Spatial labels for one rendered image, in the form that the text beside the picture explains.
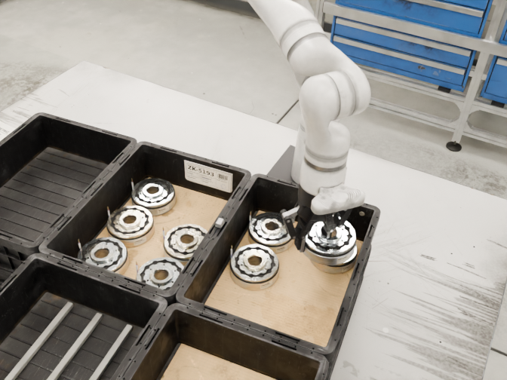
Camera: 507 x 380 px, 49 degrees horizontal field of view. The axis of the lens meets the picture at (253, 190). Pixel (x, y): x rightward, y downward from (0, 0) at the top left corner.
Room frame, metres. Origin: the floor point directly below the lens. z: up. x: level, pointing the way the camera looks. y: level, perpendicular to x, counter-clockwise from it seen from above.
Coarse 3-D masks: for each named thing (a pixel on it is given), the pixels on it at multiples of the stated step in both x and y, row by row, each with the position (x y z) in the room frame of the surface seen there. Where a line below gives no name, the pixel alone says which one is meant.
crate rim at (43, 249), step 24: (144, 144) 1.09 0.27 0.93; (120, 168) 0.99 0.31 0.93; (240, 168) 1.01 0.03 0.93; (96, 192) 0.90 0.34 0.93; (240, 192) 0.93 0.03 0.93; (72, 216) 0.83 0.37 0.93; (48, 240) 0.76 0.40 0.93; (72, 264) 0.70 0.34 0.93; (192, 264) 0.71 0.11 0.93; (144, 288) 0.65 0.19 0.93
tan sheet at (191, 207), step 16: (176, 192) 1.03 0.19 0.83; (192, 192) 1.03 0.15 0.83; (176, 208) 0.97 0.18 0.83; (192, 208) 0.97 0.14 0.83; (208, 208) 0.98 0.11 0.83; (160, 224) 0.92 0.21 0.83; (176, 224) 0.92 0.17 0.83; (208, 224) 0.92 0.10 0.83; (160, 240) 0.87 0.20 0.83; (128, 256) 0.81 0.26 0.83; (144, 256) 0.81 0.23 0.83; (160, 256) 0.82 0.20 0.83; (128, 272) 0.77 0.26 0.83
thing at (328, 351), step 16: (256, 176) 0.98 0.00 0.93; (368, 208) 0.89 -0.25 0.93; (224, 224) 0.83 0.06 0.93; (368, 240) 0.80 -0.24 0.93; (208, 256) 0.74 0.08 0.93; (192, 272) 0.69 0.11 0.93; (352, 272) 0.71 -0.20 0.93; (352, 288) 0.67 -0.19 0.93; (192, 304) 0.62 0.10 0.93; (240, 320) 0.59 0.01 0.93; (336, 320) 0.60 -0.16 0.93; (272, 336) 0.56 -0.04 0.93; (288, 336) 0.56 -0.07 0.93; (336, 336) 0.56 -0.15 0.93; (320, 352) 0.53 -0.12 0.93
